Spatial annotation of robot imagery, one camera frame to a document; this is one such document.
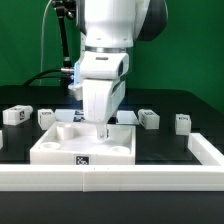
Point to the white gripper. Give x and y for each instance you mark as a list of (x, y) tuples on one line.
[(101, 99)]

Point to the white square table top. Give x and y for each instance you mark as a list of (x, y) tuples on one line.
[(77, 144)]

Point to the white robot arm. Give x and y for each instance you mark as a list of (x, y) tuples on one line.
[(110, 29)]

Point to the white sheet with markers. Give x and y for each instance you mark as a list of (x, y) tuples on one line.
[(74, 115)]

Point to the white U-shaped fence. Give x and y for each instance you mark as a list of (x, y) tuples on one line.
[(207, 175)]

